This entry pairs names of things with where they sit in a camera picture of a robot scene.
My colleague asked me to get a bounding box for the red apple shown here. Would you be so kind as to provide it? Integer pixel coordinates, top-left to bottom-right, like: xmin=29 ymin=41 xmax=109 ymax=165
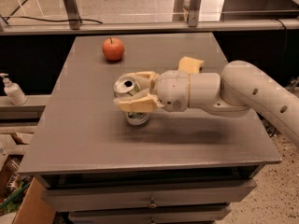
xmin=102 ymin=37 xmax=124 ymax=62

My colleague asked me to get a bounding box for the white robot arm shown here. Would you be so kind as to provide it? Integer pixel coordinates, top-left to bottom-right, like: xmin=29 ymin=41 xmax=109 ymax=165
xmin=113 ymin=61 xmax=299 ymax=146

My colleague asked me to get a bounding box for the grey drawer cabinet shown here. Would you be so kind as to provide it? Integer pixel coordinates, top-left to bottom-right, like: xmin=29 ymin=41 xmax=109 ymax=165
xmin=21 ymin=33 xmax=280 ymax=224

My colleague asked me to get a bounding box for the white pump bottle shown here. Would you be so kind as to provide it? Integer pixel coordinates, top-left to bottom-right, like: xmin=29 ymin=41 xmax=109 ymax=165
xmin=0 ymin=73 xmax=27 ymax=105

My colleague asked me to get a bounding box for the black cable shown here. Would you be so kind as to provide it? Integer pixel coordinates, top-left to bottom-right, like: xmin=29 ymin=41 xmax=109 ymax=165
xmin=0 ymin=14 xmax=104 ymax=25

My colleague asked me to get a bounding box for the cardboard box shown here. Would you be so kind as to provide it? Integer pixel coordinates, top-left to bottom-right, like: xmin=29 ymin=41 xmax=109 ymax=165
xmin=13 ymin=178 xmax=56 ymax=224

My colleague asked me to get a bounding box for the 7up soda can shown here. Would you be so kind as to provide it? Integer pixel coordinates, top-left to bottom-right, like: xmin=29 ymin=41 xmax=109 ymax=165
xmin=112 ymin=75 xmax=150 ymax=126

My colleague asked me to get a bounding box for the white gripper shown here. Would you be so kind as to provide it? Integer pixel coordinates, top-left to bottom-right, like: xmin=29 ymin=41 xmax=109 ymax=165
xmin=113 ymin=70 xmax=189 ymax=113

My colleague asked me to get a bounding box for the yellow sponge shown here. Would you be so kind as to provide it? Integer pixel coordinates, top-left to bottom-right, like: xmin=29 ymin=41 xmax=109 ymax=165
xmin=178 ymin=57 xmax=204 ymax=74

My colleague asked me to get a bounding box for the metal railing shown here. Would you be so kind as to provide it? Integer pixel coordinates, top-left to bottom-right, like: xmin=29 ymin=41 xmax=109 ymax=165
xmin=0 ymin=0 xmax=299 ymax=35

